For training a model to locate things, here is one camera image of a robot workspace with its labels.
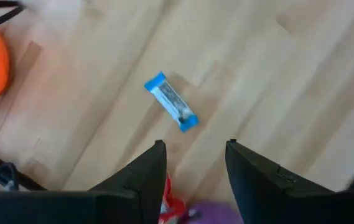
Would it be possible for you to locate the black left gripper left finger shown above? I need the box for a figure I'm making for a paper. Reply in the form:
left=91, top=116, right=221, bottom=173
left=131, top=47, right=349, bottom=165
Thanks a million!
left=94, top=139, right=167, bottom=224

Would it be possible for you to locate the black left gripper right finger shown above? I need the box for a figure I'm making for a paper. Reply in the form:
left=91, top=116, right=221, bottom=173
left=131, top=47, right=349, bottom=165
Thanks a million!
left=225, top=139, right=339, bottom=224

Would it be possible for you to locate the blue white chocolate bar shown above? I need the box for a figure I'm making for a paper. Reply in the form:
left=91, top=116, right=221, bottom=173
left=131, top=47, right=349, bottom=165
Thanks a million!
left=144, top=70, right=200, bottom=133

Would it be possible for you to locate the purple halloween bucket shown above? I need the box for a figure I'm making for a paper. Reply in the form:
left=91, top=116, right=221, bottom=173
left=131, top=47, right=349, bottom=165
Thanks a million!
left=185, top=200, right=238, bottom=224

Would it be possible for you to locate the red Skittles packet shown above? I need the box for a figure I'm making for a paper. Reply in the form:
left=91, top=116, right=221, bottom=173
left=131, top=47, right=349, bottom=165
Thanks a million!
left=159, top=173, right=187, bottom=224

